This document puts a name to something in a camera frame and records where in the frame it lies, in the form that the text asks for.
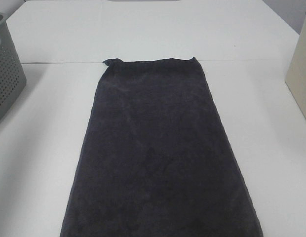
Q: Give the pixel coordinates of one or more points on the dark navy towel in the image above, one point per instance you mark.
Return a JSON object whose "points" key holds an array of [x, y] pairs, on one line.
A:
{"points": [[156, 161]]}

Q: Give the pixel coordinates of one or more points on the grey perforated plastic basket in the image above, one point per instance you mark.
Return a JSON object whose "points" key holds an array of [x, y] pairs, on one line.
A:
{"points": [[12, 77]]}

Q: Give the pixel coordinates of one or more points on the beige box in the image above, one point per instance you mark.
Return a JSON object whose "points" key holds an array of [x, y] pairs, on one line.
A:
{"points": [[296, 75]]}

